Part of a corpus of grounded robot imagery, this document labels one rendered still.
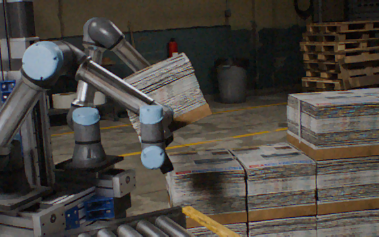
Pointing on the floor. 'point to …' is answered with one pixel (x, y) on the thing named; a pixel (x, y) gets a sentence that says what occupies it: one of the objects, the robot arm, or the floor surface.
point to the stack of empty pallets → (339, 51)
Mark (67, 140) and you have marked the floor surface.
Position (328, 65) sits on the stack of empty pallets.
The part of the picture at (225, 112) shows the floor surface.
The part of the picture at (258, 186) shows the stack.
